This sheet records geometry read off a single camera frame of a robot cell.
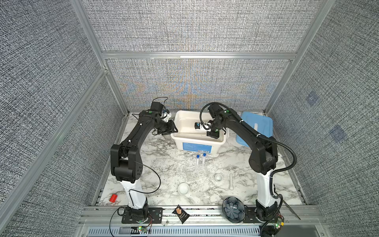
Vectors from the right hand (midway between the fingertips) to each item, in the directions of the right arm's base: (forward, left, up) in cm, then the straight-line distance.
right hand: (209, 131), depth 93 cm
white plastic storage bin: (-8, +12, +1) cm, 14 cm away
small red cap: (-37, +53, -10) cm, 65 cm away
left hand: (-3, +21, +4) cm, 22 cm away
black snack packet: (-44, +17, -10) cm, 49 cm away
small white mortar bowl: (-25, -4, -12) cm, 28 cm away
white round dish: (-32, +16, -12) cm, 37 cm away
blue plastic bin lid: (+15, -41, -11) cm, 45 cm away
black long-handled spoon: (-37, -37, -13) cm, 54 cm away
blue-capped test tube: (-20, +8, +3) cm, 22 cm away
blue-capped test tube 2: (-19, +5, +4) cm, 20 cm away
